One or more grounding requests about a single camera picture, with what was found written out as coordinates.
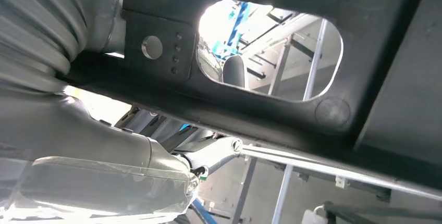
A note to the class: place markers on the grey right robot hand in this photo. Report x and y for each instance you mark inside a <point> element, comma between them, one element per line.
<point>86,167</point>

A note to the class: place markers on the stainless steel workbench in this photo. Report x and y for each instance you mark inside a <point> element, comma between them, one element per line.
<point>345,170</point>

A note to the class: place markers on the blue rack with green crates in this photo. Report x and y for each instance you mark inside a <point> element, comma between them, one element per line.
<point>241,17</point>

